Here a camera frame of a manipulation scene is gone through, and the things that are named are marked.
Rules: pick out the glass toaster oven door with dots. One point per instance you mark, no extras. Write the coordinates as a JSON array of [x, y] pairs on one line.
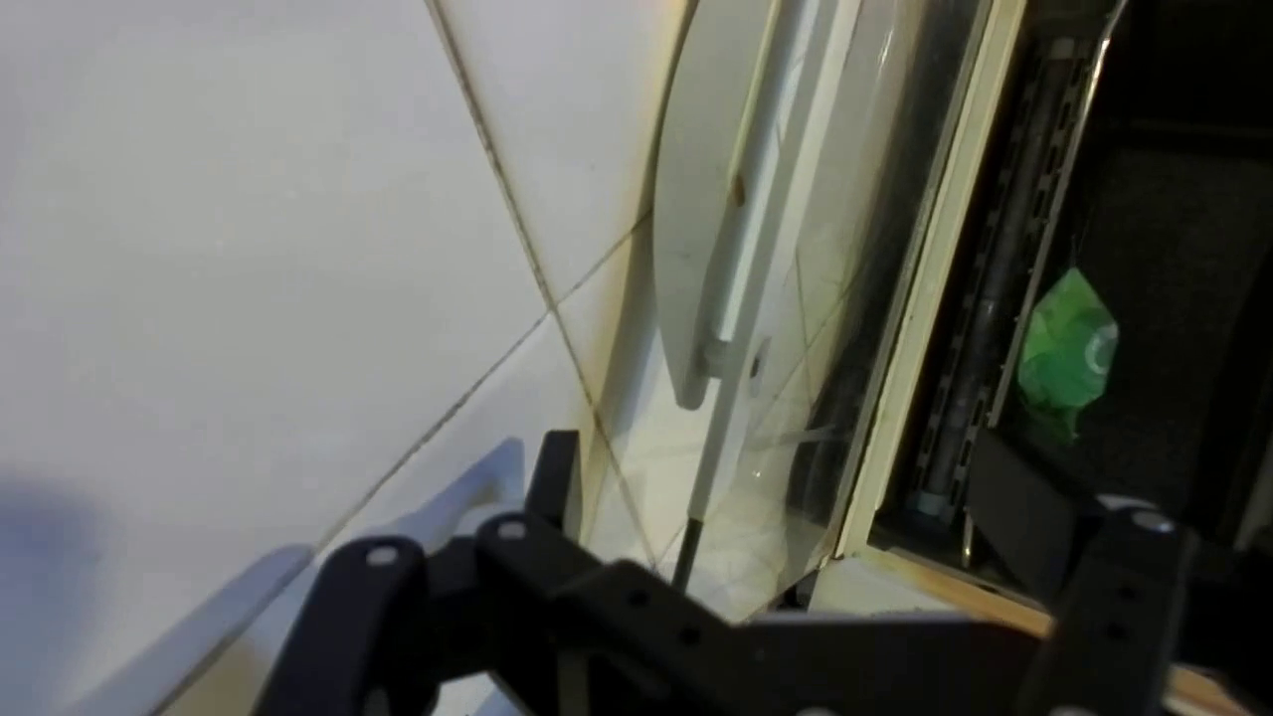
[[796, 164]]

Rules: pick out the green item inside oven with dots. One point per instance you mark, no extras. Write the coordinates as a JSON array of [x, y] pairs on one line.
[[1068, 357]]

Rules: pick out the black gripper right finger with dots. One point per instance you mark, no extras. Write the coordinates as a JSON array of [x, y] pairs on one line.
[[1030, 513]]

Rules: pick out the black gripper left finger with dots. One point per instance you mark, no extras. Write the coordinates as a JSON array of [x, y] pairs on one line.
[[552, 477]]

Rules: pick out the white toaster oven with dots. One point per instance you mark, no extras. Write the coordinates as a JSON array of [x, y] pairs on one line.
[[1125, 142]]

